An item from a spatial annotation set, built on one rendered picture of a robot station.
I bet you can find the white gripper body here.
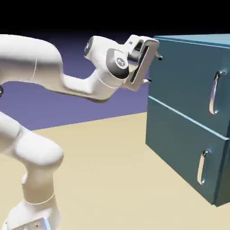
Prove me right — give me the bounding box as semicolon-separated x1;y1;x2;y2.
125;36;160;92

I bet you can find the teal cabinet door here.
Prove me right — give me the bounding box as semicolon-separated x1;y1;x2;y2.
148;38;230;138
145;96;229;207

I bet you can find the teal painted cabinet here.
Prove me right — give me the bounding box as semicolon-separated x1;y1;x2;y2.
145;33;230;208

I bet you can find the curved silver handle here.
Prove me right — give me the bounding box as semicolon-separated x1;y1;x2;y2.
208;70;227;115
197;149;212;186

